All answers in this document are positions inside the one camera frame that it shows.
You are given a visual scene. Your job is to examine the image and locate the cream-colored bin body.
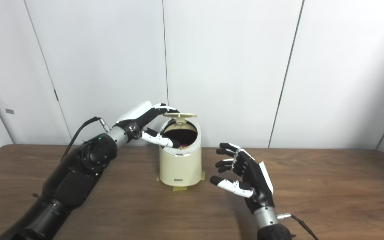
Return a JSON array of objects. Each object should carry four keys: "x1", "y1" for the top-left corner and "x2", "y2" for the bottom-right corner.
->
[{"x1": 159, "y1": 118, "x2": 202, "y2": 187}]

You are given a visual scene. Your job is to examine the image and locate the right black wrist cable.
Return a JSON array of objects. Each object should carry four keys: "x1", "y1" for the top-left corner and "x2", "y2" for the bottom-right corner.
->
[{"x1": 277, "y1": 213, "x2": 320, "y2": 240}]

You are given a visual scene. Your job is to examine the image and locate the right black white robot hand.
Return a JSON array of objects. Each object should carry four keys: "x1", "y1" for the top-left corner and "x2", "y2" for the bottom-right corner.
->
[{"x1": 210, "y1": 143, "x2": 275, "y2": 214}]

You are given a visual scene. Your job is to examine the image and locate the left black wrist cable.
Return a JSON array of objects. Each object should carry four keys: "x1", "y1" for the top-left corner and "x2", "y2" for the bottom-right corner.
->
[{"x1": 60, "y1": 116, "x2": 111, "y2": 161}]

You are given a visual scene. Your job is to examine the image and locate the round cream bin lid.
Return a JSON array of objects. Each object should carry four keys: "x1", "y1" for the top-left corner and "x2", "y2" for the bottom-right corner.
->
[{"x1": 163, "y1": 113, "x2": 197, "y2": 126}]

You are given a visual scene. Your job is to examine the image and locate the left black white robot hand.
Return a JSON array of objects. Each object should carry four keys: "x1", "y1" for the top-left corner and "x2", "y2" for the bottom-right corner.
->
[{"x1": 115, "y1": 101, "x2": 181, "y2": 149}]

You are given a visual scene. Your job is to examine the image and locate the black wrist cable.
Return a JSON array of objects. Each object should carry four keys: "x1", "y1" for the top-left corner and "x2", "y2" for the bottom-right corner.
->
[
  {"x1": 277, "y1": 213, "x2": 320, "y2": 240},
  {"x1": 60, "y1": 116, "x2": 111, "y2": 161}
]

